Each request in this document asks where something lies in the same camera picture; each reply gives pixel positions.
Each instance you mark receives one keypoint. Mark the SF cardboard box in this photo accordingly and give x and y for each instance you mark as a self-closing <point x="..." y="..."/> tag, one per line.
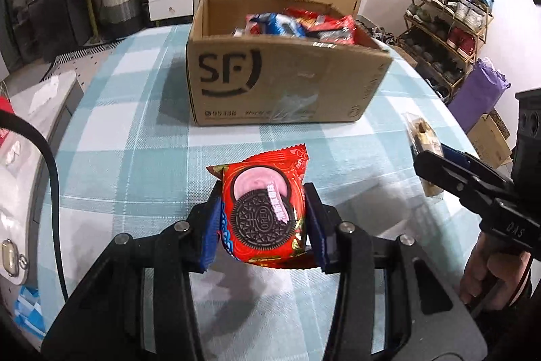
<point x="237" y="78"/>

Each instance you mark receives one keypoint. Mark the clear cookie tray pack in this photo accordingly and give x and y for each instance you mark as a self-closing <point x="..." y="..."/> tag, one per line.
<point x="421" y="135"/>

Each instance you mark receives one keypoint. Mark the teal plaid tablecloth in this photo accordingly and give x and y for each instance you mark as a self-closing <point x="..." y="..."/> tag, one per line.
<point x="133" y="161"/>

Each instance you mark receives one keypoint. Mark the person's right hand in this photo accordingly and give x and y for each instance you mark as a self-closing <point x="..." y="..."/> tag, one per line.
<point x="483" y="261"/>

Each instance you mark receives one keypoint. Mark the red dark snack pack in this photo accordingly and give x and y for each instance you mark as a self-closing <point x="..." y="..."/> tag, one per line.
<point x="325" y="28"/>

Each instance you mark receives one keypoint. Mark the white marble side table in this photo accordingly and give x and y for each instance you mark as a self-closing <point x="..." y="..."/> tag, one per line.
<point x="48" y="107"/>

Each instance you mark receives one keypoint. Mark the dotted beige rug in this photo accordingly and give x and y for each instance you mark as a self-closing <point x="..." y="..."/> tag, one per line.
<point x="79" y="54"/>

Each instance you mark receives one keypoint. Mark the woven laundry basket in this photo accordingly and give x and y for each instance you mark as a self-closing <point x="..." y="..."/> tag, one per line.
<point x="113" y="12"/>

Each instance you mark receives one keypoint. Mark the blue Oreo cookie pack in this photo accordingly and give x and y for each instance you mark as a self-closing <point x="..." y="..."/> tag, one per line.
<point x="274" y="24"/>

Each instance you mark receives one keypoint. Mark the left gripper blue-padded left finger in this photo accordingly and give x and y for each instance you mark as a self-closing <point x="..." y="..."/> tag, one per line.
<point x="136" y="301"/>

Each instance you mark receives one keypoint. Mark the red Oreo cookie pack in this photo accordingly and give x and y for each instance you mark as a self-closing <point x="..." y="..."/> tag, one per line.
<point x="263" y="209"/>

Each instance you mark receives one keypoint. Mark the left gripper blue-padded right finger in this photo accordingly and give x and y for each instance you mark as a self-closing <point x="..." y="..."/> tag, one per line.
<point x="392" y="302"/>

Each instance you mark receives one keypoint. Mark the small cardboard box on floor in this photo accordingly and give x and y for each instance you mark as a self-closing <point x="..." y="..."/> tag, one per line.
<point x="489" y="142"/>

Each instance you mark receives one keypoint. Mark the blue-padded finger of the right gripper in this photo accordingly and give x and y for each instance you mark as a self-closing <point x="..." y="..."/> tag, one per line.
<point x="509" y="215"/>

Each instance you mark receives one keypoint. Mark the purple bag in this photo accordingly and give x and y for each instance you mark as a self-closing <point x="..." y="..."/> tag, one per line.
<point x="478" y="94"/>

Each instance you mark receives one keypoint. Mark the shoe rack with shoes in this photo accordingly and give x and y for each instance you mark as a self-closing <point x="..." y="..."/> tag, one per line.
<point x="444" y="37"/>

